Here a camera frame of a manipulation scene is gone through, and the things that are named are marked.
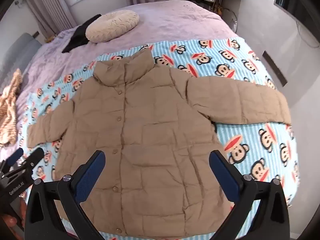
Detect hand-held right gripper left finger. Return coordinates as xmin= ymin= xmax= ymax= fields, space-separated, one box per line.
xmin=26 ymin=150 xmax=105 ymax=240

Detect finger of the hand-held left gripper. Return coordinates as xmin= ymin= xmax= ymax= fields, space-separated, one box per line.
xmin=0 ymin=149 xmax=24 ymax=168
xmin=4 ymin=147 xmax=45 ymax=178

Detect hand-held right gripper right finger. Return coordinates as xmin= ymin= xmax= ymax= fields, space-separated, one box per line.
xmin=209 ymin=150 xmax=290 ymax=240

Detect tan puffer jacket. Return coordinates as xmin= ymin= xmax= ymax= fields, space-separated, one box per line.
xmin=27 ymin=50 xmax=292 ymax=237

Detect person's left hand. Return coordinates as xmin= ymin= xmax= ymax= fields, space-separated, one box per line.
xmin=7 ymin=200 xmax=27 ymax=228

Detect yellow striped garment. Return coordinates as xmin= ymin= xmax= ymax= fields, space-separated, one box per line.
xmin=0 ymin=68 xmax=23 ymax=147

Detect grey quilted headboard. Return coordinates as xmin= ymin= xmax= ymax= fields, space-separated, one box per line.
xmin=0 ymin=32 xmax=43 ymax=95

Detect blue striped monkey-print blanket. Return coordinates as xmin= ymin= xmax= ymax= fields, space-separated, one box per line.
xmin=15 ymin=37 xmax=300 ymax=240

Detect black cloth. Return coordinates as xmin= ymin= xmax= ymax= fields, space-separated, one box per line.
xmin=62 ymin=14 xmax=102 ymax=54

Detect round cream pillow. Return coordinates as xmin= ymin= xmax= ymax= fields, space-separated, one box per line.
xmin=85 ymin=10 xmax=140 ymax=43

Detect narrow grey curtain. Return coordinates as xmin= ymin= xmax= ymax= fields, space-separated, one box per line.
xmin=24 ymin=0 xmax=78 ymax=37

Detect white standing fan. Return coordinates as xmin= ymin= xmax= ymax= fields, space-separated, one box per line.
xmin=222 ymin=7 xmax=238 ymax=34

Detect purple bedspread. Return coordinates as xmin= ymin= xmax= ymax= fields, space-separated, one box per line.
xmin=0 ymin=0 xmax=238 ymax=160

